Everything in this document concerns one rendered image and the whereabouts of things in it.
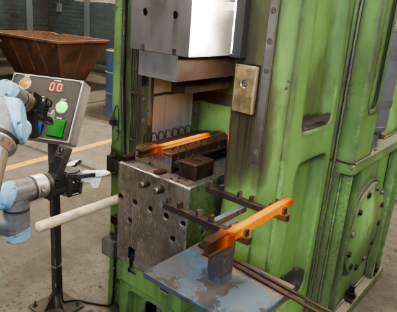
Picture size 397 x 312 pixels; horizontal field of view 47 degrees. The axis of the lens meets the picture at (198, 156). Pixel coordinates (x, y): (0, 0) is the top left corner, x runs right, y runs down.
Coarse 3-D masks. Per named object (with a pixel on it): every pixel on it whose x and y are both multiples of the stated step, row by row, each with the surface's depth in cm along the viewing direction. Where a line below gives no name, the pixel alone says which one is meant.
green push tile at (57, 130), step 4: (56, 120) 193; (60, 120) 193; (56, 124) 193; (60, 124) 193; (64, 124) 192; (48, 128) 193; (52, 128) 193; (56, 128) 192; (60, 128) 192; (64, 128) 193; (48, 132) 193; (52, 132) 192; (56, 132) 192; (60, 132) 192; (52, 136) 193; (56, 136) 192; (60, 136) 191
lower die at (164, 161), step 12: (192, 132) 213; (144, 144) 190; (180, 144) 187; (204, 144) 192; (216, 144) 198; (156, 156) 181; (168, 156) 177; (180, 156) 180; (216, 156) 200; (168, 168) 178
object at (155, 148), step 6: (204, 132) 204; (186, 138) 193; (192, 138) 194; (198, 138) 197; (156, 144) 180; (162, 144) 182; (168, 144) 183; (174, 144) 185; (138, 150) 172; (144, 150) 172; (150, 150) 176; (156, 150) 179; (138, 156) 173; (144, 156) 173
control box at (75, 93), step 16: (16, 80) 202; (32, 80) 201; (48, 80) 199; (64, 80) 198; (80, 80) 197; (48, 96) 198; (64, 96) 196; (80, 96) 195; (48, 112) 196; (64, 112) 194; (80, 112) 197; (80, 128) 199; (64, 144) 196
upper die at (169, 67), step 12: (144, 60) 175; (156, 60) 171; (168, 60) 167; (180, 60) 166; (192, 60) 171; (204, 60) 177; (216, 60) 183; (228, 60) 189; (144, 72) 176; (156, 72) 172; (168, 72) 169; (180, 72) 168; (192, 72) 173; (204, 72) 179; (216, 72) 185; (228, 72) 191
